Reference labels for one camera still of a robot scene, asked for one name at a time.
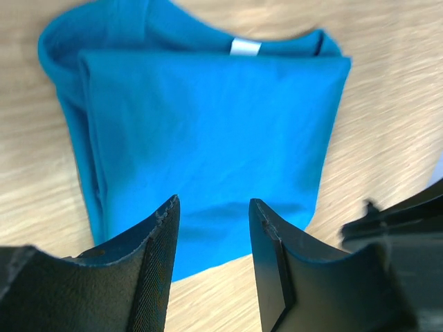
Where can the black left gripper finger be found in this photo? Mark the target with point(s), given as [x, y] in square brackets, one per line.
[418, 214]
[304, 284]
[121, 285]

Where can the blue t shirt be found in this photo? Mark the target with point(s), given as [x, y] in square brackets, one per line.
[159, 104]

